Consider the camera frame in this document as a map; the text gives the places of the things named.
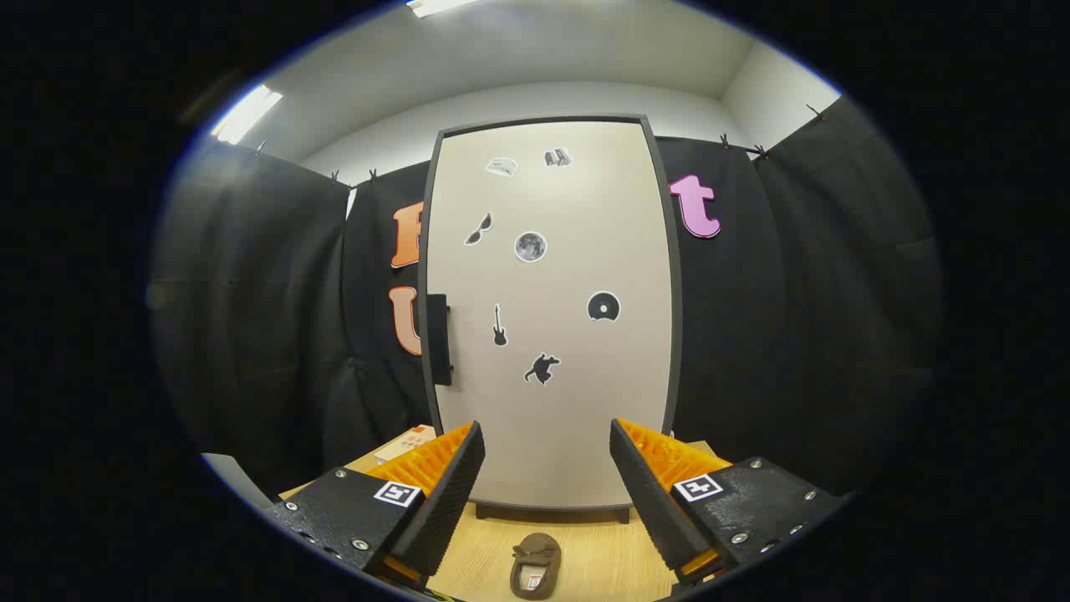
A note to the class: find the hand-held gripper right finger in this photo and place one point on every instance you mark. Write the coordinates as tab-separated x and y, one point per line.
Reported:
648	502

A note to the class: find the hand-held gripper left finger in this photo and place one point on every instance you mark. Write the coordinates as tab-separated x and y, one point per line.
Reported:
451	493

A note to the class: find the dark grey shoe cabinet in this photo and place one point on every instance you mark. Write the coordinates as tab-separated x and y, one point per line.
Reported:
552	512

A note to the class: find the brown fuzzy shoe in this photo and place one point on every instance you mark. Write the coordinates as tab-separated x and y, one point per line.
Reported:
535	556

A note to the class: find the tan cover book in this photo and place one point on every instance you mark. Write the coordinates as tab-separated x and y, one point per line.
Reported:
410	441

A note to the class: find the black backdrop cloth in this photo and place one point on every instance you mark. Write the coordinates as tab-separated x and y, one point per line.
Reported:
794	318

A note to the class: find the long ceiling light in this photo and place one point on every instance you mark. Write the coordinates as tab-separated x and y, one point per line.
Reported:
245	114
439	6

